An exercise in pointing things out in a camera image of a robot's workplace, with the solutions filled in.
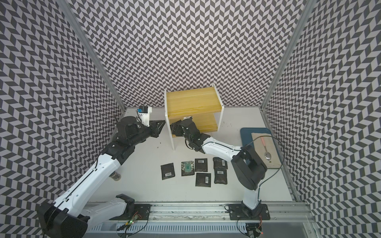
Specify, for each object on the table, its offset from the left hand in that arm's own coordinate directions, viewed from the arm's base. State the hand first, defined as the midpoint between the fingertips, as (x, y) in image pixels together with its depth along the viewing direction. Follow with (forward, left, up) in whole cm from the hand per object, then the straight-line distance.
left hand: (163, 123), depth 73 cm
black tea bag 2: (-9, -19, -29) cm, 36 cm away
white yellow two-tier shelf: (+10, -20, +3) cm, 23 cm away
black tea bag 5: (-16, -30, -29) cm, 45 cm away
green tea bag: (-12, -11, -28) cm, 33 cm away
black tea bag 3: (-10, -30, -30) cm, 44 cm away
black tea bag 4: (-18, -20, -30) cm, 40 cm away
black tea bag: (-13, +1, -29) cm, 32 cm away
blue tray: (+10, -50, -29) cm, 59 cm away
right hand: (+6, -5, -12) cm, 14 cm away
